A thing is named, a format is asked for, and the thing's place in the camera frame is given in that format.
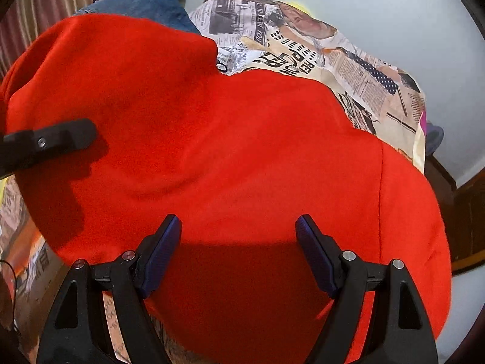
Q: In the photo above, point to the striped brown curtain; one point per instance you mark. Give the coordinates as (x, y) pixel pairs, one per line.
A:
(38, 7)

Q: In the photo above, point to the printed blanket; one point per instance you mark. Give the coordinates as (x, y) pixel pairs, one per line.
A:
(303, 57)

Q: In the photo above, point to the yellow cloth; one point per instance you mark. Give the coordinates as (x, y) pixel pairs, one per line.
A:
(301, 7)

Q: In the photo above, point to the blue denim garment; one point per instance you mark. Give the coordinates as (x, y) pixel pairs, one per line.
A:
(151, 7)

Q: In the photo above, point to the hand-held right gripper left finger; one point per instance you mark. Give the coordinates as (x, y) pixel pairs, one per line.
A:
(161, 258)

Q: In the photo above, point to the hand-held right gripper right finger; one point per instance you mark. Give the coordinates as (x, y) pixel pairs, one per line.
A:
(316, 258)

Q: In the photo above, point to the red garment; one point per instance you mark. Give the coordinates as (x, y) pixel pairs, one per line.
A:
(235, 151)

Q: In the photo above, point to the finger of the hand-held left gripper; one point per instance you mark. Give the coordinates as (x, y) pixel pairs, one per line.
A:
(49, 142)

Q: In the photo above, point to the dark grey bag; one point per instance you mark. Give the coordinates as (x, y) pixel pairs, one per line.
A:
(435, 136)

